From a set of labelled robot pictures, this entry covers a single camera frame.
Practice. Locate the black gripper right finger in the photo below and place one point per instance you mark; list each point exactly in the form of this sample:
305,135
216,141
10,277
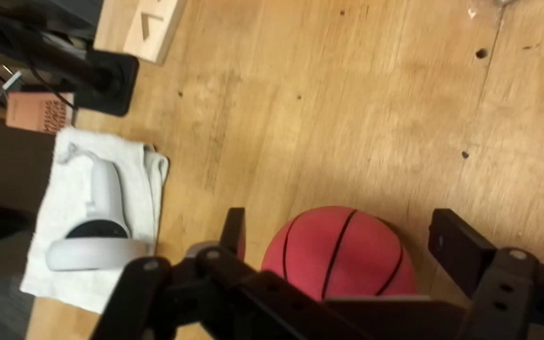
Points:
459,251

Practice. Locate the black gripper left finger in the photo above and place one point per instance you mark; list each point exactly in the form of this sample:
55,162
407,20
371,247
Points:
233,235

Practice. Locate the pink rubber basketball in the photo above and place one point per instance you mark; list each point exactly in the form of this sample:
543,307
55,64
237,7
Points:
340,254

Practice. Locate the white folded cloth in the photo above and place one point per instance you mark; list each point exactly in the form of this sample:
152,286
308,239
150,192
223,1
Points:
142,175

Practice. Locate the wooden shape puzzle board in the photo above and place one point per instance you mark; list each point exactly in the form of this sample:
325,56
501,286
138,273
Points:
142,30

